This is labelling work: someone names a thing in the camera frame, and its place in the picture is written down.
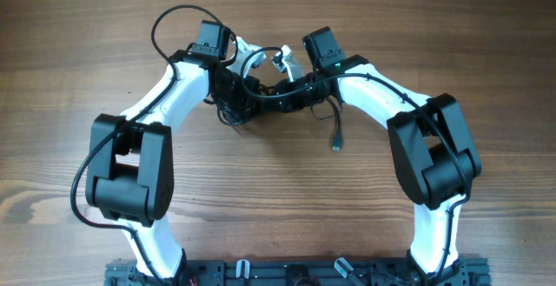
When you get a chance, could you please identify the right camera cable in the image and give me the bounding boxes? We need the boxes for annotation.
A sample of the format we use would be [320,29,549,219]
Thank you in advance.
[239,46,473,286]

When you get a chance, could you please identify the camera cable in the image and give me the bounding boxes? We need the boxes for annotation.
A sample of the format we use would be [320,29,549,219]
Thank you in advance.
[69,4,227,286]
[239,46,473,286]

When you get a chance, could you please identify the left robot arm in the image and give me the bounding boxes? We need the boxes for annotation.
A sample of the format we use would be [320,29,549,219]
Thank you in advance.
[77,21,265,285]

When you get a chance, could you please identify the left camera cable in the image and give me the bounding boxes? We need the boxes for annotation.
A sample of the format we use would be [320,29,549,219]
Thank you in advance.
[69,4,227,286]

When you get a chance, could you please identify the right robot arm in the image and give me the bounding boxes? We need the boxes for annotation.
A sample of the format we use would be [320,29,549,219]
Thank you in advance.
[265,27,481,285]

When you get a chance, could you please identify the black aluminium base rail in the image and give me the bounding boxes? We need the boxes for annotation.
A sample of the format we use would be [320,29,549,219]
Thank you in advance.
[103,256,492,286]

